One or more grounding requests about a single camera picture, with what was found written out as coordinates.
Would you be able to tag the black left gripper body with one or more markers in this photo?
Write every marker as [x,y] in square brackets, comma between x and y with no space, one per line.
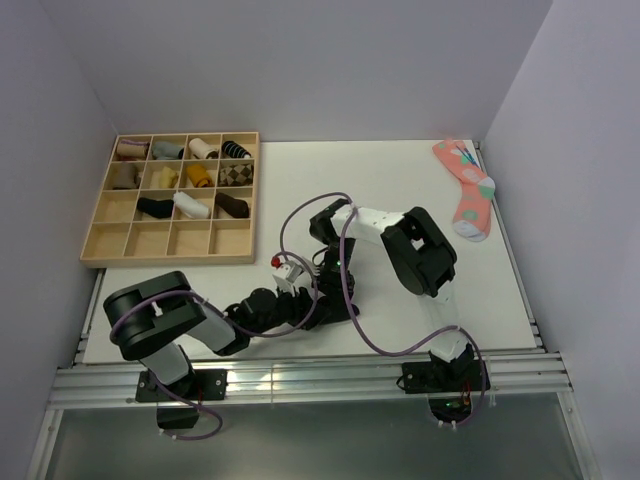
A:
[288,310]

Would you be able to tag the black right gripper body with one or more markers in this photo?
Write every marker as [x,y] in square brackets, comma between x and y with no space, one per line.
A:
[332,271]

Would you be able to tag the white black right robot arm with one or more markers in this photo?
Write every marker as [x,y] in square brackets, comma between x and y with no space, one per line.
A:
[423,261]

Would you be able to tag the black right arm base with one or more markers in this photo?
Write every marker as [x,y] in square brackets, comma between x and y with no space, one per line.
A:
[450,388]

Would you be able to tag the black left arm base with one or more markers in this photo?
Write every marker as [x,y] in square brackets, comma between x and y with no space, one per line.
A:
[210,385]

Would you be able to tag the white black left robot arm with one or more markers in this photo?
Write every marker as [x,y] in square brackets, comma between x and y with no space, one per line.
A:
[147,318]

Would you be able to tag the dark brown rolled sock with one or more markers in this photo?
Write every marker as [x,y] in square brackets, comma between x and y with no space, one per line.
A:
[234,207]

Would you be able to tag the white rolled sock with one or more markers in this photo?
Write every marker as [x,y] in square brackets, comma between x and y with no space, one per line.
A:
[189,206]

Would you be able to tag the brown checkered rolled sock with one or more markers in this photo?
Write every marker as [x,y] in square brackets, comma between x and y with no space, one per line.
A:
[236,175]

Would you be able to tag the pink patterned sock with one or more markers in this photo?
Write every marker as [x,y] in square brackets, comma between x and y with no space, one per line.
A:
[472,219]

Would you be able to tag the mustard yellow rolled sock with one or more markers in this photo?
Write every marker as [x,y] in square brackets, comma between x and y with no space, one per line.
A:
[198,176]

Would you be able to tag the black rolled sock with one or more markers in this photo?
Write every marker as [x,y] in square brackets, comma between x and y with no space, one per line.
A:
[158,209]

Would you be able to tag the black white striped sock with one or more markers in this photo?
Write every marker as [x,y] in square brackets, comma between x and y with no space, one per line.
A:
[232,149]

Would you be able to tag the pale yellow rolled sock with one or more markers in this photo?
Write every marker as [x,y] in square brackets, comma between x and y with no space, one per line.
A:
[167,178]

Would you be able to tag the cream rolled sock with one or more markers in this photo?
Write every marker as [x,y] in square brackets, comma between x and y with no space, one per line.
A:
[201,149]

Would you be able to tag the wooden compartment tray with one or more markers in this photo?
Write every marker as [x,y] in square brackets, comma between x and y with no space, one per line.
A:
[121,236]

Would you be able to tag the grey rolled sock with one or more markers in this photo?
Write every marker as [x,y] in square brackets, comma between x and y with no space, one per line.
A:
[165,150]

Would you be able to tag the taupe rolled sock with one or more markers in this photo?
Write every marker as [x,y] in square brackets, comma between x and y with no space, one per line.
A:
[126,177]

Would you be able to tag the beige purple rolled sock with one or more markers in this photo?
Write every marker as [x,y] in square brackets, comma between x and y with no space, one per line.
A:
[132,149]

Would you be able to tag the aluminium frame rail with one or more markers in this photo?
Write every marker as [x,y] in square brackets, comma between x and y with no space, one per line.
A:
[333,363]

